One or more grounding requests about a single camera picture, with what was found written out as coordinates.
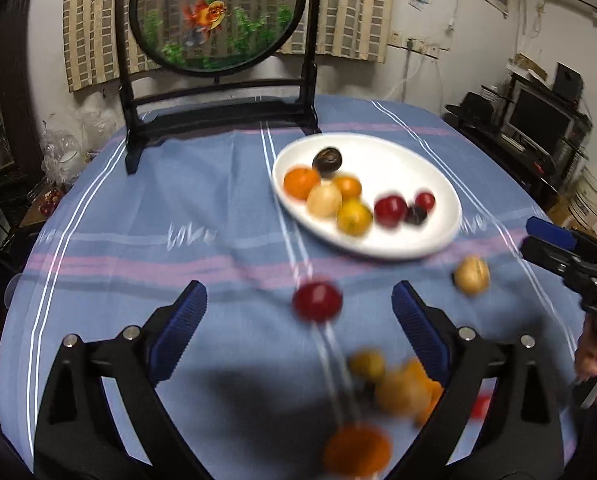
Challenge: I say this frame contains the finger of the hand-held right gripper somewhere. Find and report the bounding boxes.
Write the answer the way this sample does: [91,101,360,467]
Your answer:
[526,216,597,268]
[521,236,597,292]

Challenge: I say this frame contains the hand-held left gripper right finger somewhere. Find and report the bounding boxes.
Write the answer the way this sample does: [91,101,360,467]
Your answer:
[391,280,565,480]

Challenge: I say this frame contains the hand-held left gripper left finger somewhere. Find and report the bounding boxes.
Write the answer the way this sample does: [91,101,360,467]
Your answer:
[32,280,209,480]

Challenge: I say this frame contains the beige round fruit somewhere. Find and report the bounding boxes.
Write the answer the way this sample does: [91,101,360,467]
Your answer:
[375,367,429,417]
[306,183,343,219]
[347,350,386,382]
[453,256,491,296]

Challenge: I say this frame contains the white oval plate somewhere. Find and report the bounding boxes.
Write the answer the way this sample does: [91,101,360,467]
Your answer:
[271,131,463,261]

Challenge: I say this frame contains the red apple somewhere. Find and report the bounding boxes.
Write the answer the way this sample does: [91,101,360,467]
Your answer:
[373,195,409,230]

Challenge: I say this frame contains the dark brown wrinkled fruit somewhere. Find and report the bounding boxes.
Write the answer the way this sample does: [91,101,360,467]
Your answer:
[311,147,343,177]

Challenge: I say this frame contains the person's right hand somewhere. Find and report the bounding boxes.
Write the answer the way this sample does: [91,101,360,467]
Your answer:
[574,316,597,382]

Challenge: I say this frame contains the cardboard box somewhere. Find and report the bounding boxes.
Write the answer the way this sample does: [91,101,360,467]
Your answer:
[545,195,597,236]

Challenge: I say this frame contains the white plastic bucket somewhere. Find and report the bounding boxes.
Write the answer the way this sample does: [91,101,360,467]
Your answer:
[568,167,597,226]

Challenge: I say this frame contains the blue plaid tablecloth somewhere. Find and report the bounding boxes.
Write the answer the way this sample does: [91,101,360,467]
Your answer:
[0,95,586,480]

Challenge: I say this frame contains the computer monitor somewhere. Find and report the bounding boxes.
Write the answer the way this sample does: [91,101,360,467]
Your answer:
[508,82,579,148]

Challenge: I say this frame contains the black computer desk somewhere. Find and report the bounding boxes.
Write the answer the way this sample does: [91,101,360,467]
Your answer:
[443,102,594,206]

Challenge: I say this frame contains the black hat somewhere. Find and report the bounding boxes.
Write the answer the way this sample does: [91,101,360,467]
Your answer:
[445,91,496,121]

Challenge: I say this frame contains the black speaker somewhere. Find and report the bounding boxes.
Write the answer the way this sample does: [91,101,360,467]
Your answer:
[553,62,584,103]

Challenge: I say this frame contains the clear plastic bags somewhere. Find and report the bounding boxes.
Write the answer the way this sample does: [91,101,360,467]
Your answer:
[41,110,109,186]

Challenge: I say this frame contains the beige checkered curtain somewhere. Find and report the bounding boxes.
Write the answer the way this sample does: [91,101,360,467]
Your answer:
[63,0,396,93]

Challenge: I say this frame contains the white double wall socket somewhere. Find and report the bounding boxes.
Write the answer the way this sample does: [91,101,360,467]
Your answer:
[407,39,441,58]

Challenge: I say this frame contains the goldfish screen in black frame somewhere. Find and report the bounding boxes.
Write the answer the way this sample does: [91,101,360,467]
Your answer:
[116,0,324,176]

